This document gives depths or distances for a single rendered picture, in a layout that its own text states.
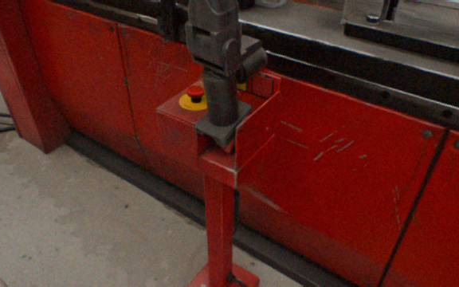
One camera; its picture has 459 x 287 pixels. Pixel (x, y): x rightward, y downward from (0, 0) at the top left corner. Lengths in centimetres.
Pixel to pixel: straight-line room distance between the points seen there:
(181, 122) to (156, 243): 85
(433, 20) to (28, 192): 165
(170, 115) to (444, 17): 58
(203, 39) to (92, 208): 123
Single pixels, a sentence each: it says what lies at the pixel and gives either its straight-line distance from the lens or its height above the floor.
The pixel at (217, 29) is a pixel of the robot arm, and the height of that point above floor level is 99.
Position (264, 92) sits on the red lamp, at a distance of 81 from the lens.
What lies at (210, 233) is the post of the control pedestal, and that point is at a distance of 104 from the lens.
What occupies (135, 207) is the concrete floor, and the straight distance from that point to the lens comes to 168.
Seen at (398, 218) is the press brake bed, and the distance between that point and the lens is 103.
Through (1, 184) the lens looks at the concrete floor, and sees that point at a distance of 202.
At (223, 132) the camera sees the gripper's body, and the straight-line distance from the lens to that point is 69.
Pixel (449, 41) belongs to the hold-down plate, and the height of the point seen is 90.
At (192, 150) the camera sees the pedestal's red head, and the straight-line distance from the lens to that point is 79.
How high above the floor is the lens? 120
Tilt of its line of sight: 38 degrees down
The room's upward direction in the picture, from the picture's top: straight up
